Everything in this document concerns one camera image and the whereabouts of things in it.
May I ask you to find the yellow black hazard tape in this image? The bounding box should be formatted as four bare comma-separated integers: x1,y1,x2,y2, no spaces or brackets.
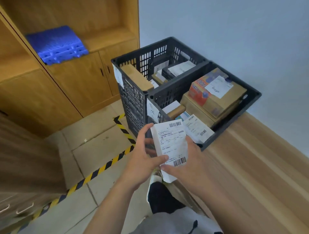
10,113,136,234

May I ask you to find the person's black trouser leg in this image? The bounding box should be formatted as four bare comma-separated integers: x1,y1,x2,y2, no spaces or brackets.
147,181,187,215

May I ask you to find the person's left hand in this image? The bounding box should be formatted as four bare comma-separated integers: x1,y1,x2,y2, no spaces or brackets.
121,123,169,191

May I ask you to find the plain brown cardboard box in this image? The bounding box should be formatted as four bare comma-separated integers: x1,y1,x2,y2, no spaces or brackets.
120,64,154,92

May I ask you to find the small brown cardboard box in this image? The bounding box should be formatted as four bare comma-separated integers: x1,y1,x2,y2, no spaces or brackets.
167,105,186,120

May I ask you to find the black parcel with white label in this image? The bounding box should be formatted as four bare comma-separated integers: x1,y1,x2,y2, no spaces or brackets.
161,60,196,79

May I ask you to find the person's left forearm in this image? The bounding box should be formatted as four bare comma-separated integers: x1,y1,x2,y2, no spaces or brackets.
83,176,140,234

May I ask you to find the small tan labelled parcel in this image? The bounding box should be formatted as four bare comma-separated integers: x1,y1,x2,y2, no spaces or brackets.
149,70,169,89

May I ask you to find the dark wooden drawer cabinet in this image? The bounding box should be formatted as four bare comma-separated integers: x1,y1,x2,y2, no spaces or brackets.
0,113,67,233

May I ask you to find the person's white shoe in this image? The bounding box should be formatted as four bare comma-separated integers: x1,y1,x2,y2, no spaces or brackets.
149,168,165,187

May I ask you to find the white labelled parcel box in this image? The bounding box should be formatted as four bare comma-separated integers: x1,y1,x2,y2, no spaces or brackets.
150,120,189,184

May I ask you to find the low black plastic crate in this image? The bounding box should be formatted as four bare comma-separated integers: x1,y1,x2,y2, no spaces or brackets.
146,61,262,151

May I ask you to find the person's grey shirt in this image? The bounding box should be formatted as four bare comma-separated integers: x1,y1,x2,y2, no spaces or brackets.
130,207,224,234

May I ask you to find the handwritten paper tag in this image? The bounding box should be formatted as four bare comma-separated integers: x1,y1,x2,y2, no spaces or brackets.
146,97,160,123
112,64,124,89

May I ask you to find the person's right hand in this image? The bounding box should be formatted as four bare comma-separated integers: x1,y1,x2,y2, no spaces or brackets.
160,136,211,196

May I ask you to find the white bag parcel with barcodes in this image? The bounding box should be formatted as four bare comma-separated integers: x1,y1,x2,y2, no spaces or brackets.
182,114,215,144

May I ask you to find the tall black plastic crate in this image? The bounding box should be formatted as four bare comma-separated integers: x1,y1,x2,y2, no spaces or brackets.
111,37,211,138

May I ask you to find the orange blue printed cardboard box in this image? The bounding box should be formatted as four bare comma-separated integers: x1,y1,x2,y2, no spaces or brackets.
187,67,247,119

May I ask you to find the wooden cabinet with shelf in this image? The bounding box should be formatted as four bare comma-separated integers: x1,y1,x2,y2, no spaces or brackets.
0,0,140,138

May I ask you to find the blue plastic grid pallet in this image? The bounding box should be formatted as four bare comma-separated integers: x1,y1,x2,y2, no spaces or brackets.
25,25,89,66

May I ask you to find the large flat brown cardboard box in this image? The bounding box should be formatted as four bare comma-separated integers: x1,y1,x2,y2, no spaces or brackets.
180,92,242,128

